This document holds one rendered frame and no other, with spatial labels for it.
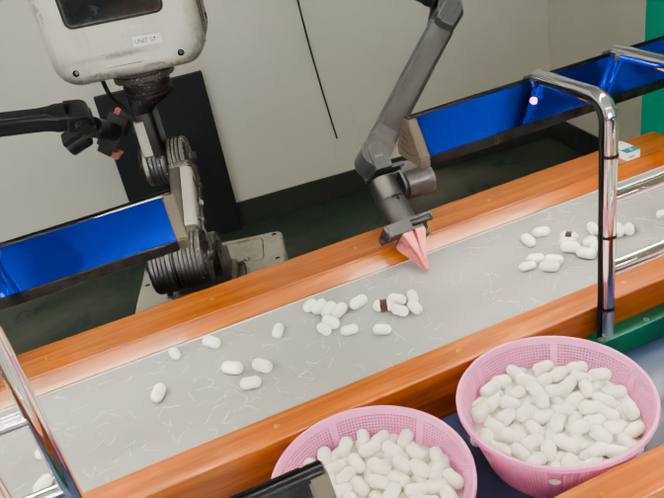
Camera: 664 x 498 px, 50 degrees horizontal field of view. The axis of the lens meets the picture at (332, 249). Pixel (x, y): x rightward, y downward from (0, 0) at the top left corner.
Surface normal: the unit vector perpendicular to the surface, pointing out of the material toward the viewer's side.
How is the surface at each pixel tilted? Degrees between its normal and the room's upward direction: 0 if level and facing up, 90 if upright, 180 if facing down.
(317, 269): 0
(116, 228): 58
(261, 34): 90
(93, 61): 90
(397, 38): 90
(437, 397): 90
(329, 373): 0
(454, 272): 0
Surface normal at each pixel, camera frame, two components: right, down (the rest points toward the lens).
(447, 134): 0.22, -0.12
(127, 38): 0.11, 0.47
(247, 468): 0.37, 0.40
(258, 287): -0.17, -0.86
